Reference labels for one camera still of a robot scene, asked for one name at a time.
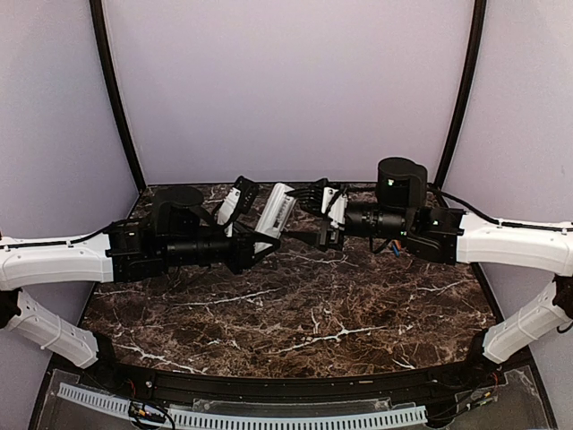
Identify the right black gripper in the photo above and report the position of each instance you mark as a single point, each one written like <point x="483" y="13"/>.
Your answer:
<point x="320" y="238"/>

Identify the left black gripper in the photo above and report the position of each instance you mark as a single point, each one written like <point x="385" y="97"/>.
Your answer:
<point x="243" y="257"/>

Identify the white remote control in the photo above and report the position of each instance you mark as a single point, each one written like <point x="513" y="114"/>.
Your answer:
<point x="276" y="211"/>

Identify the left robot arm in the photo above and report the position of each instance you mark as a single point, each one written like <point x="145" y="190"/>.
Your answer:
<point x="177" y="232"/>

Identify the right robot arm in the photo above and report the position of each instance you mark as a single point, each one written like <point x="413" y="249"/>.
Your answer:
<point x="451" y="235"/>

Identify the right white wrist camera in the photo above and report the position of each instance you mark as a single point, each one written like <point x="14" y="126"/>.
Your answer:
<point x="333" y="207"/>

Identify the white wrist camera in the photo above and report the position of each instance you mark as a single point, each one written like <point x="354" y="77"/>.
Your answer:
<point x="238" y="201"/>
<point x="333" y="207"/>

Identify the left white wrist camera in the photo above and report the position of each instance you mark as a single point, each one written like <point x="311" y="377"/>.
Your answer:
<point x="238" y="201"/>

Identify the black front rail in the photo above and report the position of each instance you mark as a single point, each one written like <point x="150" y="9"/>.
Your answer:
<point x="439" y="384"/>

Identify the white slotted cable duct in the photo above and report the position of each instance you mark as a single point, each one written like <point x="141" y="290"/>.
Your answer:
<point x="213" y="414"/>

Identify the right black frame post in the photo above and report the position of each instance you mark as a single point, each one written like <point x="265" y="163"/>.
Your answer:
<point x="464" y="91"/>

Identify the black frame post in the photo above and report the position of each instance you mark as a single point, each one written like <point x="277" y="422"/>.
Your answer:
<point x="115" y="99"/>
<point x="464" y="91"/>

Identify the left black frame post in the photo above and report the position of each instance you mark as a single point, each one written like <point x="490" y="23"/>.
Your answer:
<point x="115" y="99"/>

